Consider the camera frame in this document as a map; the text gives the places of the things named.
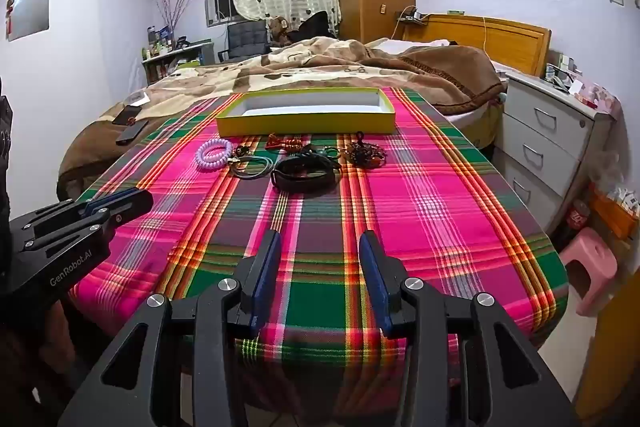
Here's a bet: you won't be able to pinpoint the pink floral box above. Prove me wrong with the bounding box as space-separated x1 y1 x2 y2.
575 79 621 112

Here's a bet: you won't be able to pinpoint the white power strip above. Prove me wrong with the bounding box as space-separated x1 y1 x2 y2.
395 7 431 26

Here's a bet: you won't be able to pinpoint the brown patterned blanket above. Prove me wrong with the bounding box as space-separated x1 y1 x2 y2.
56 36 507 202

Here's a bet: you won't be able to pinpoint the black remote control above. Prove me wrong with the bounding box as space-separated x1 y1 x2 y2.
116 119 149 145

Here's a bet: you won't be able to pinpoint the red braided bracelet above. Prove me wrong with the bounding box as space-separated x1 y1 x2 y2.
265 133 306 152

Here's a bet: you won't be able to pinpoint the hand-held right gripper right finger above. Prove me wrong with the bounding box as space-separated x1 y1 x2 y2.
358 230 583 427

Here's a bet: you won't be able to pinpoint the white desk with bottles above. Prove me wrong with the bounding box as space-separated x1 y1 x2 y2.
141 38 213 85

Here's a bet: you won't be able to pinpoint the purple dried flower branches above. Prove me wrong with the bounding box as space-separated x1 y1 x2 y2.
156 0 196 35

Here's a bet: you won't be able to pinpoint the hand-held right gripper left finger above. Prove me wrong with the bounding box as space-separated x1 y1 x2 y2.
59 229 282 427

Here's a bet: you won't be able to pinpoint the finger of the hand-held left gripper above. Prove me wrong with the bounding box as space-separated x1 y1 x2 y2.
22 212 124 256
10 188 154 233

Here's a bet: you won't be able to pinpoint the black hair band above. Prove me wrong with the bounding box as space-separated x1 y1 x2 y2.
270 155 342 192

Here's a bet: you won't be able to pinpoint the white pillow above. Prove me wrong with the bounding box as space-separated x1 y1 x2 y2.
387 38 451 56

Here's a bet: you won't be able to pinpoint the dark smartphone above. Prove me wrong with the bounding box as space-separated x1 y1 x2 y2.
112 105 143 126

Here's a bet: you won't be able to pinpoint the black pillow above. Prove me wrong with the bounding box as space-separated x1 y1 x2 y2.
285 11 331 44

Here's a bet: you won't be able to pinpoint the pale pink coil hair tie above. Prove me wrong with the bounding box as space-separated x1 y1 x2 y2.
201 138 234 158

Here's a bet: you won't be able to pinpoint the brown beaded hair ornament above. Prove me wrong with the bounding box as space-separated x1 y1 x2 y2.
342 132 388 168

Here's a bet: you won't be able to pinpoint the purple coil hair tie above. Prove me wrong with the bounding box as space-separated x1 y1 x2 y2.
196 146 230 171

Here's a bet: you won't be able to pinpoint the silver wall poster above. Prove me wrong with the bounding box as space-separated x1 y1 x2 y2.
6 0 52 42

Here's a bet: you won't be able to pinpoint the white drawer nightstand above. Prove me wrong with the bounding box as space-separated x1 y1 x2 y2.
492 69 613 233

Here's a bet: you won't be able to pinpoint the orange storage box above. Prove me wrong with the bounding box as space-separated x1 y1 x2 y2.
587 187 640 240

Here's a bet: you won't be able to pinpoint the grey hair tie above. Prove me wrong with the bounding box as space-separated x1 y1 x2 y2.
231 155 275 180

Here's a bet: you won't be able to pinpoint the pink plastic stool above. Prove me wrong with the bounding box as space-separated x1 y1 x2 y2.
557 227 618 318

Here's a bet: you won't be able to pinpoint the window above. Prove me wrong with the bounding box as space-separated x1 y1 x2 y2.
204 0 238 26

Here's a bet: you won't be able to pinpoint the black office chair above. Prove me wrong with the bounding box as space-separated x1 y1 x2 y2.
218 19 273 62

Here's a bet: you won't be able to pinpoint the brown teddy bear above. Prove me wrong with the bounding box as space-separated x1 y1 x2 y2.
266 16 293 45

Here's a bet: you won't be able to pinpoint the pink green plaid tablecloth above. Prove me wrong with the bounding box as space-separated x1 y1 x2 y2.
67 87 569 408

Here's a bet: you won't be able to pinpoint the yellow cardboard box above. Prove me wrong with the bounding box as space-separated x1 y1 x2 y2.
216 88 397 138

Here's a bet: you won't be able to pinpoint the wooden bed headboard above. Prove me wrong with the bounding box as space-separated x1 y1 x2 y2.
402 13 552 78

